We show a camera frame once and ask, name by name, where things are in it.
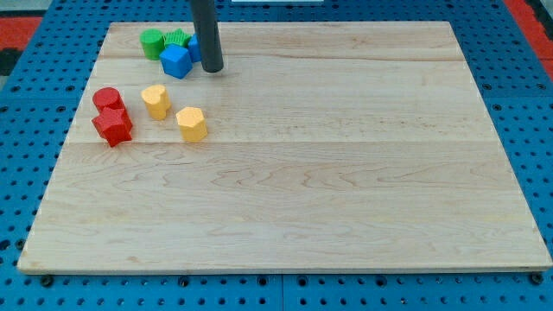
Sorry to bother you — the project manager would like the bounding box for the red cylinder block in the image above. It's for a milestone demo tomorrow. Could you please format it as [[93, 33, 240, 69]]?
[[92, 87, 124, 113]]

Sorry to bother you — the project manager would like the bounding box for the light wooden board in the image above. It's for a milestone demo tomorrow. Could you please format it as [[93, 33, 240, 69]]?
[[17, 22, 552, 276]]

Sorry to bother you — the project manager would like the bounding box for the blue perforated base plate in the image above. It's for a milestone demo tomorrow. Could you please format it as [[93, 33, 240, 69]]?
[[1, 0, 552, 310]]

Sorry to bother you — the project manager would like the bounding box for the blue block behind rod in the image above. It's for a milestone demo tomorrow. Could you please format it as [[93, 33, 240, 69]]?
[[188, 35, 201, 63]]

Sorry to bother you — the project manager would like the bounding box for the red star block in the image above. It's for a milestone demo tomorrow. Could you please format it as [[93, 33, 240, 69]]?
[[92, 108, 133, 147]]

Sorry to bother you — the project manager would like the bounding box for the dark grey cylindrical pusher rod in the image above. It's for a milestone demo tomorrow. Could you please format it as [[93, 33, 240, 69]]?
[[190, 0, 224, 73]]

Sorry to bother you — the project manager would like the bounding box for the blue cube block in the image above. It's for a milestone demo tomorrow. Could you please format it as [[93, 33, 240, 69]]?
[[160, 44, 193, 79]]

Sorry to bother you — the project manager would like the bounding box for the yellow hexagon block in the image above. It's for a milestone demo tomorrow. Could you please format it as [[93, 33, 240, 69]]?
[[175, 107, 207, 143]]

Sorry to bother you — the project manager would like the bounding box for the green star block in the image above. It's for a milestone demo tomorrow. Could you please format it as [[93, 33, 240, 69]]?
[[164, 29, 192, 48]]

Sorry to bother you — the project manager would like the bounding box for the yellow heart block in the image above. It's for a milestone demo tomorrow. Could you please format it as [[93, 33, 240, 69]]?
[[141, 85, 171, 121]]

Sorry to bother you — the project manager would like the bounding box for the green cylinder block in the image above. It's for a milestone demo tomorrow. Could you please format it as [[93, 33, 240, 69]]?
[[139, 29, 165, 60]]

